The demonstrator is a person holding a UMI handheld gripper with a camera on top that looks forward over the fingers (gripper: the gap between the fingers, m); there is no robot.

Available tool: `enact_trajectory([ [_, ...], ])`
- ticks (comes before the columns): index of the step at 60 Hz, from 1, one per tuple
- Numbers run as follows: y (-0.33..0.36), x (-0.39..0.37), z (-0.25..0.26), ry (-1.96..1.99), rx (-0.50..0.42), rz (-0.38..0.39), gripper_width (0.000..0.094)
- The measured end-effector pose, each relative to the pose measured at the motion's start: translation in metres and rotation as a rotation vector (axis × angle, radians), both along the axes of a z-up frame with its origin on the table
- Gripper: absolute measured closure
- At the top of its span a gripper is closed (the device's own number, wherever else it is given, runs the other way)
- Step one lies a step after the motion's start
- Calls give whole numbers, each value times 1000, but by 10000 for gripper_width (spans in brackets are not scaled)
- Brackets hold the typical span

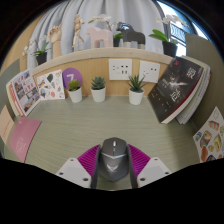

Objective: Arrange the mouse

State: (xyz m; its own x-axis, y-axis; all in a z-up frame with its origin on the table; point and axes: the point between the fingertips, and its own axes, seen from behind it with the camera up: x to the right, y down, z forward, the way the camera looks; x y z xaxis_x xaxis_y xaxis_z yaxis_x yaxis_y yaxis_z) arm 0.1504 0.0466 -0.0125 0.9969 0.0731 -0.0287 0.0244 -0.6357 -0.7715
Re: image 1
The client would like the maroon rectangular mouse pad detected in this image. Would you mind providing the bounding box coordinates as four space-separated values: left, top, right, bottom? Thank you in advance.
8 117 43 164

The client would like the light grey curtain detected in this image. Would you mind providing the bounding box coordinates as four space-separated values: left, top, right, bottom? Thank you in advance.
26 0 168 71

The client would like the red-spined photo magazine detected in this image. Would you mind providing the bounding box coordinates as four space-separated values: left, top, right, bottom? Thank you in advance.
5 69 42 118

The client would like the pink wooden horse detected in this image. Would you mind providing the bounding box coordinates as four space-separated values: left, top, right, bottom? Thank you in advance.
86 26 114 50

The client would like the window with dark frame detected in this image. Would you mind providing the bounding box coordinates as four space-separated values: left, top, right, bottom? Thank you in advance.
156 0 208 58

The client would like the black cover book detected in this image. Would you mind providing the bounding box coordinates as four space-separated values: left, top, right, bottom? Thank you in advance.
147 56 205 125

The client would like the wooden artist mannequin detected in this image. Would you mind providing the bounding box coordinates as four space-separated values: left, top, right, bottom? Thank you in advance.
71 13 86 52

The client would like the beige card booklet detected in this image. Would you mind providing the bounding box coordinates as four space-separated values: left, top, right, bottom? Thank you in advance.
0 104 16 145

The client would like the white wall socket plate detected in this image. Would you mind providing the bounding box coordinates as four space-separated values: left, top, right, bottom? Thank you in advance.
138 60 161 84
108 58 133 81

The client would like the purple round number sign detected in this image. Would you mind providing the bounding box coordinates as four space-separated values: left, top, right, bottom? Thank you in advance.
61 67 84 90

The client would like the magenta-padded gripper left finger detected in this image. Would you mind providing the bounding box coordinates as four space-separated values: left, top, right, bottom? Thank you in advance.
55 144 101 190

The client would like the black wooden horse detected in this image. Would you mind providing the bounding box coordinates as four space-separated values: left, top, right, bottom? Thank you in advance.
116 21 147 50

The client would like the small succulent in white pot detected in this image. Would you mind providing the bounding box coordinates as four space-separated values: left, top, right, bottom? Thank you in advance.
67 79 83 104
90 76 107 103
127 73 147 106

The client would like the wooden hand model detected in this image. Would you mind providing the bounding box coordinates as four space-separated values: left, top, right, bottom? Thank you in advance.
47 23 63 59

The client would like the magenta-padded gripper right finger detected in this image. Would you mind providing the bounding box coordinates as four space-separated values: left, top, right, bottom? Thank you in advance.
127 144 173 189

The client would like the green felt desk divider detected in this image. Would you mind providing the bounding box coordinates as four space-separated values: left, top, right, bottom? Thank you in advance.
184 32 224 131

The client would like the food illustration sticker sheet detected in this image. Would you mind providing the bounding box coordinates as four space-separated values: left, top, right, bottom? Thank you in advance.
192 106 224 164

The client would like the dark grey computer mouse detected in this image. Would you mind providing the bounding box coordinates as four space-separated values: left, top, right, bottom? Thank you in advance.
96 136 130 183

